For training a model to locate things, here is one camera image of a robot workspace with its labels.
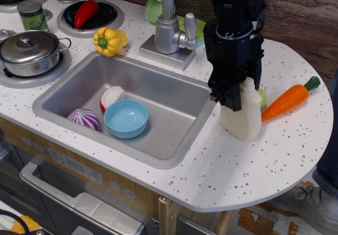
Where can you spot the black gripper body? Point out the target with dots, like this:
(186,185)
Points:
(229,54)

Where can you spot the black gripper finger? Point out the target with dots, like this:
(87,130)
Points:
(230,98)
(254,71)

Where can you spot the cream detergent bottle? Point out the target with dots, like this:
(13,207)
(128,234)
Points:
(244,124)

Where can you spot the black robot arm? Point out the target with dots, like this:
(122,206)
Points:
(234,15)

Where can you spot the silver sink basin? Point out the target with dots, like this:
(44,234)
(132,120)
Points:
(148,113)

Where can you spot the green toy pear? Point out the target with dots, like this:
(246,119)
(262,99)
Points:
(263,98)

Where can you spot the green plate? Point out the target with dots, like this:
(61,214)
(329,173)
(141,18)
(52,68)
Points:
(201,24)

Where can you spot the orange toy carrot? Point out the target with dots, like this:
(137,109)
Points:
(290,99)

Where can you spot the silver toy faucet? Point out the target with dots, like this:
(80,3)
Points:
(170,45)

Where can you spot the grey support pole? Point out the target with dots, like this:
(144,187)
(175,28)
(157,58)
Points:
(258,26)

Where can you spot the green toy cabbage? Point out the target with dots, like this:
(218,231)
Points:
(160,11)

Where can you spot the light blue bowl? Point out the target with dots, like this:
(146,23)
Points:
(126,118)

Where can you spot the red white toy radish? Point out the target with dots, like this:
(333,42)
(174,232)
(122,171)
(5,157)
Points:
(110,96)

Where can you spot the yellow toy bell pepper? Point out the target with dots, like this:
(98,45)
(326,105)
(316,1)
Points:
(109,42)

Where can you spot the black stove burner middle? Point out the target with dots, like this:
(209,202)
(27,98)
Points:
(109,15)

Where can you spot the grey sneaker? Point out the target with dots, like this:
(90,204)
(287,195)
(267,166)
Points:
(313,205)

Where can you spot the purple striped toy onion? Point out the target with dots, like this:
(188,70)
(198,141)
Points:
(85,117)

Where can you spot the red toy chili pepper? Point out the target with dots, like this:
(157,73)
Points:
(87,10)

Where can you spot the steel pot with lid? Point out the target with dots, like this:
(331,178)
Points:
(31,53)

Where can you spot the green pea can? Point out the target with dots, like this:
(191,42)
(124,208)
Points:
(32,16)

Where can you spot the silver oven door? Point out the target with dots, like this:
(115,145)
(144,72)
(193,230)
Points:
(77,207)

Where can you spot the yellow object bottom left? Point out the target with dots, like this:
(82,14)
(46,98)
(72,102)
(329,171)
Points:
(30,223)

